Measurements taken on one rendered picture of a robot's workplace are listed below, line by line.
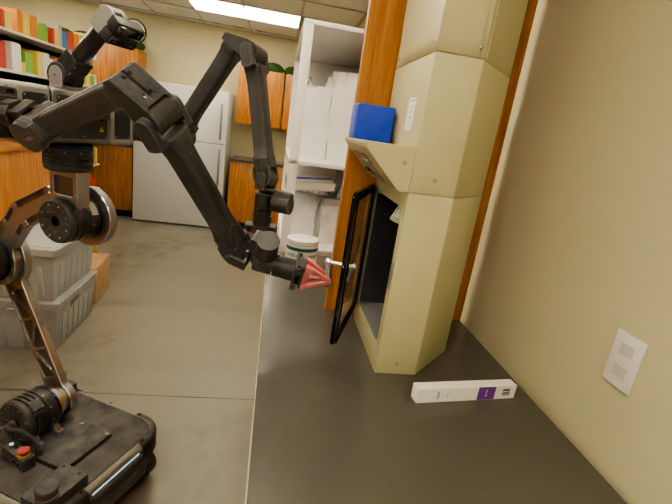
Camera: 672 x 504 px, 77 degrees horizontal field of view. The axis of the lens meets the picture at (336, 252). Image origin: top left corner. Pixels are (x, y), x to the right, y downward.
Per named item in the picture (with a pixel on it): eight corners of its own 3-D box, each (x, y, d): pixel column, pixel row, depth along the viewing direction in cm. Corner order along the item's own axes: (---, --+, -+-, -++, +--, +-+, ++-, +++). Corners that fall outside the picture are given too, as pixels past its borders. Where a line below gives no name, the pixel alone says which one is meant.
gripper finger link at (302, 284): (334, 263, 114) (300, 253, 113) (333, 275, 107) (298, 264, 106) (326, 284, 116) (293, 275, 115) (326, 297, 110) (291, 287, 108)
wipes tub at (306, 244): (313, 268, 183) (317, 235, 179) (315, 279, 171) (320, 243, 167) (283, 265, 181) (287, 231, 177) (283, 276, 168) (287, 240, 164)
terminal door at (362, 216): (354, 305, 137) (375, 183, 126) (331, 347, 108) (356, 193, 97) (352, 305, 137) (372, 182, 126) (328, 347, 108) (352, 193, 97)
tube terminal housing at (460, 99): (424, 323, 144) (477, 84, 123) (464, 378, 113) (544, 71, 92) (353, 318, 140) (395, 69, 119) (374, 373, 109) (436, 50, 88)
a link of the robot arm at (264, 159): (254, 53, 137) (236, 43, 127) (269, 50, 135) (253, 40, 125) (266, 187, 143) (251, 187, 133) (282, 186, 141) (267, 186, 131)
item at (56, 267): (99, 270, 303) (99, 225, 294) (58, 304, 246) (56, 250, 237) (36, 264, 296) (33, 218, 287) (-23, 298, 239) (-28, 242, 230)
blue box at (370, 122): (381, 141, 123) (387, 109, 120) (390, 143, 113) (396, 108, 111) (348, 136, 121) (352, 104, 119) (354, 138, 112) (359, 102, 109)
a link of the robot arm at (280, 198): (268, 171, 141) (256, 171, 133) (300, 178, 138) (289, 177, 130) (263, 207, 144) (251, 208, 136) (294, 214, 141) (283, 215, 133)
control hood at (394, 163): (377, 176, 127) (383, 142, 124) (408, 193, 96) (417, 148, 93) (339, 171, 125) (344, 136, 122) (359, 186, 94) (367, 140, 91)
